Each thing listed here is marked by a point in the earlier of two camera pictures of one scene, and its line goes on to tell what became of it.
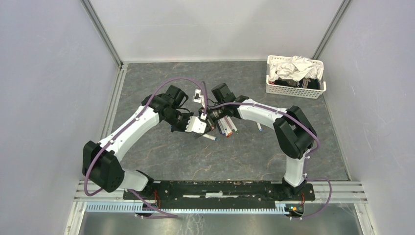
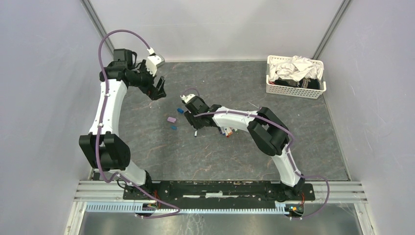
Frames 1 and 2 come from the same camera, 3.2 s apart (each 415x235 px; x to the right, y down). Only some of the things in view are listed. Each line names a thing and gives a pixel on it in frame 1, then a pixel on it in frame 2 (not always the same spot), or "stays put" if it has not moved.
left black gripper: x=182 y=129 -> x=154 y=93
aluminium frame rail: x=336 y=192 stays put
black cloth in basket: x=305 y=82 stays put
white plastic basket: x=294 y=91 stays put
